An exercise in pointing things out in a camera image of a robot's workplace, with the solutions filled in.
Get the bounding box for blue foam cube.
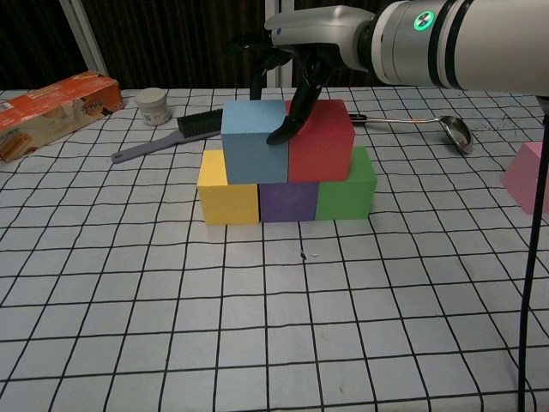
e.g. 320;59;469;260
220;100;289;185

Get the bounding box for small white jar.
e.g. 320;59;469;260
135;88;170;127

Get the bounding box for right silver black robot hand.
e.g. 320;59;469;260
229;4;377;146

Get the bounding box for red foam cube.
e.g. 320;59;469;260
283;99;357;184

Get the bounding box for grey brush black bristles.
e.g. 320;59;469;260
111;108;225;165

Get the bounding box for yellow foam cube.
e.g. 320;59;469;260
196;148;261;227

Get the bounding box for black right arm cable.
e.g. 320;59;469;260
516;92;549;412

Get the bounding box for steel ladle black handle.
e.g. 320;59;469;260
347;112;474;155

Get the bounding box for green foam cube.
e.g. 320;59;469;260
315;146;378;222

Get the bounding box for orange cardboard box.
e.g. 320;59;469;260
0;70;124;163

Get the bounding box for pink foam cube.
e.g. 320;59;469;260
501;141;541;215

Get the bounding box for purple foam cube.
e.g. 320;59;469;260
257;180;319;223

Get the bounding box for checkered light blue tablecloth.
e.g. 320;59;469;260
0;87;549;412

